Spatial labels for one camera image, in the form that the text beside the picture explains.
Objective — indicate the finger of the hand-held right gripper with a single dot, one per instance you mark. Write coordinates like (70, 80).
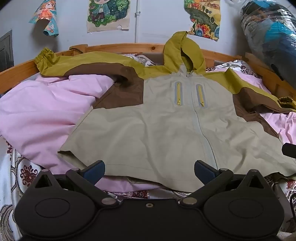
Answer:
(289, 151)

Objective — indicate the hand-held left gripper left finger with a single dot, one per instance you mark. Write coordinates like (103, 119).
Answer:
(93, 172)

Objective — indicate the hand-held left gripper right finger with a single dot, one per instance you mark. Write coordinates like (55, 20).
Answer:
(204, 172)

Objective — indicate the beige brown olive hooded jacket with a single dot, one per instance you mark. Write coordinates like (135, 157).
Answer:
(161, 115)

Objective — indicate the floral patterned bed sheet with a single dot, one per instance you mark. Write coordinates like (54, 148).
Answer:
(20, 173)

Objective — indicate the pink quilt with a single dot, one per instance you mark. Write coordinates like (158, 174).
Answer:
(44, 111)

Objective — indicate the plastic-wrapped bedding bundle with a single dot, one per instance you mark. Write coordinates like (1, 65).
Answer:
(270, 34)

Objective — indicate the wooden bed frame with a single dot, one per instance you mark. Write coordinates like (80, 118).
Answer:
(13, 71)

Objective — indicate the dark framed wall panel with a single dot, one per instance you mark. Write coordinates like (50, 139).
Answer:
(5, 49)

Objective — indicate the colourful landscape wall poster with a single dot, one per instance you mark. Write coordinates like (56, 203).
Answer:
(203, 18)

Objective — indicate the white wall pipe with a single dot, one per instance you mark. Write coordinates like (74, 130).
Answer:
(137, 20)

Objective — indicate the green cartoon character wall poster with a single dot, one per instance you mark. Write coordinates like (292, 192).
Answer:
(107, 14)

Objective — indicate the cartoon girl wall poster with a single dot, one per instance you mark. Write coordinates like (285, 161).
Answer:
(45, 14)

